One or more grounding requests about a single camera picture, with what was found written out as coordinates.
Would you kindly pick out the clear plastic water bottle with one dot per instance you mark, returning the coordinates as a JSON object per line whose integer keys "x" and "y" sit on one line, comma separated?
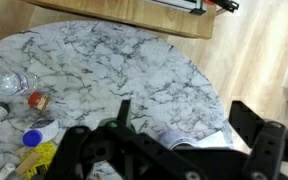
{"x": 10, "y": 83}

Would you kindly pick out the wooden bench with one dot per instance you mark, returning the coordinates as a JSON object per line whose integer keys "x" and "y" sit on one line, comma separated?
{"x": 134, "y": 15}

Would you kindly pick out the small white tube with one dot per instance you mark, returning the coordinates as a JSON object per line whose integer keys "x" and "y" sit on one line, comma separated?
{"x": 4, "y": 171}

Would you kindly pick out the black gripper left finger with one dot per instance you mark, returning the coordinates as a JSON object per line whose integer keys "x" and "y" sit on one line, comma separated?
{"x": 94, "y": 153}

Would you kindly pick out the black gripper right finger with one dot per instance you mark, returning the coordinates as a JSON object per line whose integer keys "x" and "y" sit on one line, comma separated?
{"x": 267, "y": 146}

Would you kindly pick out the tan wooden stick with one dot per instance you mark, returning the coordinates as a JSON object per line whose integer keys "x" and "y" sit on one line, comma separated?
{"x": 27, "y": 162}

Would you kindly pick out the green round lid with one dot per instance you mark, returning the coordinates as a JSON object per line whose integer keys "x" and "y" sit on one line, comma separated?
{"x": 110, "y": 124}

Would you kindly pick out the yellow plastic mesh object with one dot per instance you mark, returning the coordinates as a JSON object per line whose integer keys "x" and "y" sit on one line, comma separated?
{"x": 47, "y": 153}

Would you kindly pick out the black and silver rail stand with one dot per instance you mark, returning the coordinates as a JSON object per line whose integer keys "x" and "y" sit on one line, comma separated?
{"x": 197, "y": 5}

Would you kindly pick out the translucent plastic cup blue base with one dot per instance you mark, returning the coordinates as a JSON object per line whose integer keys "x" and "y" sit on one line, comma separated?
{"x": 172, "y": 137}

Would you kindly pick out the white bottle blue cap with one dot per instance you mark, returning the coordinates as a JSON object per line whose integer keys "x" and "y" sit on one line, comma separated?
{"x": 42, "y": 130}

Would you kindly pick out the red cap spice jar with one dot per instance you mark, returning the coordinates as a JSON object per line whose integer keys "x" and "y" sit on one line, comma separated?
{"x": 39, "y": 101}

